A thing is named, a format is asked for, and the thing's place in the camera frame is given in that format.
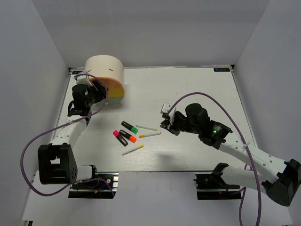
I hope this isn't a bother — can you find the blue logo sticker right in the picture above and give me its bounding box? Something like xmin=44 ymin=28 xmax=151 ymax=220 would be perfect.
xmin=214 ymin=68 xmax=230 ymax=72

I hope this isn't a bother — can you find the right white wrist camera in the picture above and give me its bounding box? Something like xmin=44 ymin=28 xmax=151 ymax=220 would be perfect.
xmin=160 ymin=102 xmax=176 ymax=124

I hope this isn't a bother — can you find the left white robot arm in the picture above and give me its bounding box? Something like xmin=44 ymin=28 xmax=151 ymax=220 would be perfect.
xmin=38 ymin=79 xmax=108 ymax=188

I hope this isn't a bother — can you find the white pen pale yellow cap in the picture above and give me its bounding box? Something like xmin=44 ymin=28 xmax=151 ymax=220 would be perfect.
xmin=136 ymin=125 xmax=158 ymax=131

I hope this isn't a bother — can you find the pink cap black highlighter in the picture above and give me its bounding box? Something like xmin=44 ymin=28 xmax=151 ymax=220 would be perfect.
xmin=113 ymin=130 xmax=128 ymax=146

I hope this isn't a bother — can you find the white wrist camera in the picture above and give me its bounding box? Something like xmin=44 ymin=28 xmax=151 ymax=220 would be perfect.
xmin=160 ymin=102 xmax=176 ymax=124
xmin=73 ymin=72 xmax=92 ymax=87

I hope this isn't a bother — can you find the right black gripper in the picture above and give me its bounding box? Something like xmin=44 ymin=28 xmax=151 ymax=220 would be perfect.
xmin=160 ymin=113 xmax=201 ymax=136

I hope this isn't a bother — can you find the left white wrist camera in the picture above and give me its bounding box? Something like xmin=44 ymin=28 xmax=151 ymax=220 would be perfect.
xmin=73 ymin=72 xmax=92 ymax=87

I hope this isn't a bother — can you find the orange cap black highlighter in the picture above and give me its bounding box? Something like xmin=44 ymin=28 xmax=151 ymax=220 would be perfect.
xmin=119 ymin=129 xmax=137 ymax=143

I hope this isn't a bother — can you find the white pen orange-yellow cap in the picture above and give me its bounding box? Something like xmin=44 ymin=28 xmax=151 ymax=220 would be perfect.
xmin=139 ymin=132 xmax=161 ymax=138

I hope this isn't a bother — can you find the green cap black highlighter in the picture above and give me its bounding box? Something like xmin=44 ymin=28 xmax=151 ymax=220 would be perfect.
xmin=121 ymin=121 xmax=138 ymax=134

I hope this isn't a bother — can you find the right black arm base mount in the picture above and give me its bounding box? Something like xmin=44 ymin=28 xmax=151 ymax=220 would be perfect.
xmin=194 ymin=163 xmax=242 ymax=201

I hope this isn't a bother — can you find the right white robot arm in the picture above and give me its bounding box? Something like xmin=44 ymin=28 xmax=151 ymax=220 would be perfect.
xmin=160 ymin=103 xmax=301 ymax=207

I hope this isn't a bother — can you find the yellow organizer drawer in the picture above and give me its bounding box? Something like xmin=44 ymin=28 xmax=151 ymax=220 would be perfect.
xmin=108 ymin=86 xmax=125 ymax=99

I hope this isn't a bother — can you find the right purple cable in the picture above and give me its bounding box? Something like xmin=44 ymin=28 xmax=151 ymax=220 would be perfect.
xmin=164 ymin=92 xmax=262 ymax=226

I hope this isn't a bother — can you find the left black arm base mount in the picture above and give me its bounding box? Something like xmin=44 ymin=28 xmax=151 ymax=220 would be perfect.
xmin=68 ymin=172 xmax=119 ymax=199

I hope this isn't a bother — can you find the grey-green organizer bottom drawer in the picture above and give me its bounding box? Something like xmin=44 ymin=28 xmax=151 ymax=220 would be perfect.
xmin=93 ymin=97 xmax=124 ymax=110

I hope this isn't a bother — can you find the cream round drawer organizer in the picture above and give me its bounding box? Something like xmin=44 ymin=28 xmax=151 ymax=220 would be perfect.
xmin=84 ymin=55 xmax=127 ymax=109

